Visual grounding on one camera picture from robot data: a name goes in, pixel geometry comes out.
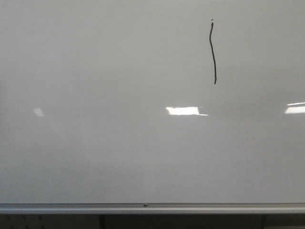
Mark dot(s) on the grey pegboard panel below board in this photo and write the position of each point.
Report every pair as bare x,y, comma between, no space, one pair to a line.
49,222

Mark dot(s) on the white whiteboard with aluminium frame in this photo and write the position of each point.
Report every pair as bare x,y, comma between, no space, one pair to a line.
152,106

